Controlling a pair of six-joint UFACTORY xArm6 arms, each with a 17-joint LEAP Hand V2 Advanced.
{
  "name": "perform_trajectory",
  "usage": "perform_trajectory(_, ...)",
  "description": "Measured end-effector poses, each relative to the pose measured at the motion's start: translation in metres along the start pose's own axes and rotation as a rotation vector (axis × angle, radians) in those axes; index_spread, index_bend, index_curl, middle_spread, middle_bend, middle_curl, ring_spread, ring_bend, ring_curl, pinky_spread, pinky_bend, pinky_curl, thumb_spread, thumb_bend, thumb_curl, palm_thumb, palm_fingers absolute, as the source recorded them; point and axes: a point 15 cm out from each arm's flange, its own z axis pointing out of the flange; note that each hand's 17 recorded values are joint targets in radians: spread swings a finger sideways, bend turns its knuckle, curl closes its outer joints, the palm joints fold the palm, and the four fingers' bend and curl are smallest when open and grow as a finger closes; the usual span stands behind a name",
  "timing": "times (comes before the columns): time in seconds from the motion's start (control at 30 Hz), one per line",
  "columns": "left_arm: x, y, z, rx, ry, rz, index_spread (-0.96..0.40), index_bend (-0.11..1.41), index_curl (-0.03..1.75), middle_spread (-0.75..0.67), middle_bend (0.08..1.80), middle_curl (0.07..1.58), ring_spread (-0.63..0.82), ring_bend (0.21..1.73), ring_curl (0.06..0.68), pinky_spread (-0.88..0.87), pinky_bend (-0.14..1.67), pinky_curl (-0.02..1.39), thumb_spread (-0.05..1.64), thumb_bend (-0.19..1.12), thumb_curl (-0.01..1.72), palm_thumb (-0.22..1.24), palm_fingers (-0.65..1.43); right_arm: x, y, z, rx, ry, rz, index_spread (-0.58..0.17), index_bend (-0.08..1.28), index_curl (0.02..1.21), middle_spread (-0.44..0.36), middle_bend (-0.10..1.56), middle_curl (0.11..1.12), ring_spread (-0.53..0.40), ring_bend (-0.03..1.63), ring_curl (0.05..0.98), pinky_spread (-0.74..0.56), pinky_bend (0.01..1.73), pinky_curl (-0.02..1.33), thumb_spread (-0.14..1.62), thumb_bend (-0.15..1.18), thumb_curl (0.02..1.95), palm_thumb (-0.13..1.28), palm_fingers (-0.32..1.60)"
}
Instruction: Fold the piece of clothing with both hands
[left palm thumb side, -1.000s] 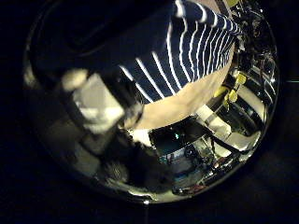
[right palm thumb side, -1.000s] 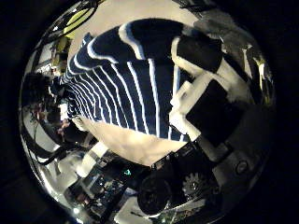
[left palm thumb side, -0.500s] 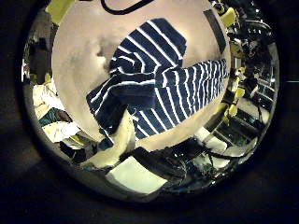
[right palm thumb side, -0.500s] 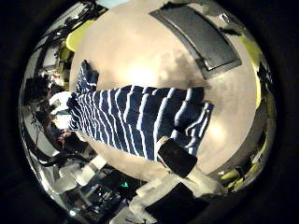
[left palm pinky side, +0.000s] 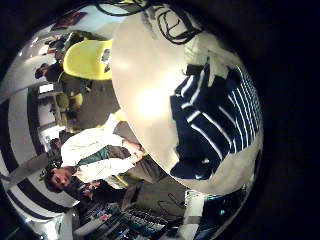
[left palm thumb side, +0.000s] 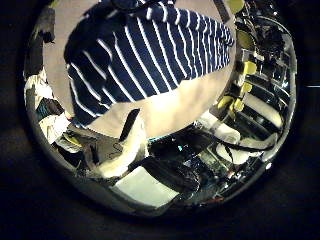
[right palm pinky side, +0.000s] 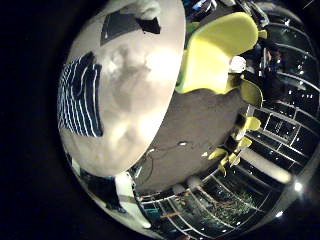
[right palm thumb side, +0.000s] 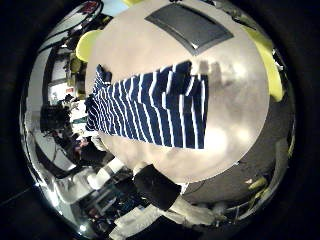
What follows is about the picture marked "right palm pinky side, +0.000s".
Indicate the white round object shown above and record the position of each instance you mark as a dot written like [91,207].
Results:
[237,64]

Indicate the large yellow shell chair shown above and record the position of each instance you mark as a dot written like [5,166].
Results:
[213,53]

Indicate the navy white striped shirt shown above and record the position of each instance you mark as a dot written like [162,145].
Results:
[78,100]

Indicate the small yellow chair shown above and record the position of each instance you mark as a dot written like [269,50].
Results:
[251,93]
[245,142]
[252,123]
[217,153]
[262,34]

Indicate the person in dark clothes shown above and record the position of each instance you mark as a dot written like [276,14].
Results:
[270,66]

